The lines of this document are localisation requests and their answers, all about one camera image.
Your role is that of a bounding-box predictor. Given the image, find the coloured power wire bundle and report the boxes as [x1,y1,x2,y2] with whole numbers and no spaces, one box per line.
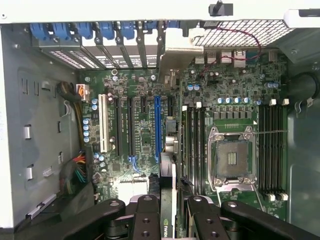
[59,149,88,197]

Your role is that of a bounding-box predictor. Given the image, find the blue expansion slot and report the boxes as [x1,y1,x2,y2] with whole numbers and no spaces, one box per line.
[153,95,163,165]

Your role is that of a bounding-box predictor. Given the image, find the black open PC case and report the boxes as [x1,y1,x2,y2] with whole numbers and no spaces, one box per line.
[0,0,320,240]

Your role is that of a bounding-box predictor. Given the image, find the white expansion slot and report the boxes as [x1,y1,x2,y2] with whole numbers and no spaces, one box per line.
[98,93,109,154]

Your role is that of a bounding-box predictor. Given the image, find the long black expansion slot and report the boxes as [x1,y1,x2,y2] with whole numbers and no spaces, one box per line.
[127,96,137,159]
[113,96,123,156]

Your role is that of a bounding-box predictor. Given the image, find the black sleeved power wires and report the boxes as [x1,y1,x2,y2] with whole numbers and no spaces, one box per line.
[56,81,87,151]

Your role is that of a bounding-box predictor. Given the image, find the thin metal locking lever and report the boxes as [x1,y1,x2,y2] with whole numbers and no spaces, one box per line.
[254,129,289,137]

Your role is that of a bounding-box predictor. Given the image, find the grey power supply unit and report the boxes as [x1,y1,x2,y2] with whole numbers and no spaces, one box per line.
[0,24,81,228]

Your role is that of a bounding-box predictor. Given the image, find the green motherboard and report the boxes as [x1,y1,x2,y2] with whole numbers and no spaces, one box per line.
[79,48,289,222]

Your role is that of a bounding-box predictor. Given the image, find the silver chipset heatsink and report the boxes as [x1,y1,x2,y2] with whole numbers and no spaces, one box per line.
[116,178,149,201]

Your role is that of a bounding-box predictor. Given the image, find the blue card retention clip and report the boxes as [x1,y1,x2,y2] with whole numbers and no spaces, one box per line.
[29,21,52,42]
[74,21,95,40]
[98,21,116,40]
[119,21,135,40]
[51,21,73,41]

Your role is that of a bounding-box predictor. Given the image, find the metal CPU socket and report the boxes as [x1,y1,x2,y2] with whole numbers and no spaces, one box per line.
[208,125,259,187]

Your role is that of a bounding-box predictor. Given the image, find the black plastic shroud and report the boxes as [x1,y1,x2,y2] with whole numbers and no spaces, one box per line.
[24,181,97,226]

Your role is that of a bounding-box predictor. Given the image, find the empty black RAM slot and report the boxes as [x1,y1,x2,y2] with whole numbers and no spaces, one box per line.
[259,103,266,198]
[265,99,273,201]
[278,98,287,201]
[272,103,279,198]

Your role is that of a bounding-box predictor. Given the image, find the black rear panel switch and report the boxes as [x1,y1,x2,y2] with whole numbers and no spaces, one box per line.
[208,0,234,17]

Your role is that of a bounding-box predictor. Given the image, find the white power connector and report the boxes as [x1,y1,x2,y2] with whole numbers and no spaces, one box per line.
[74,83,90,103]

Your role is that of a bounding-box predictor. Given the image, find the thin red black wire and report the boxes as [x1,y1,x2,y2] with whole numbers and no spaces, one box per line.
[199,21,263,79]

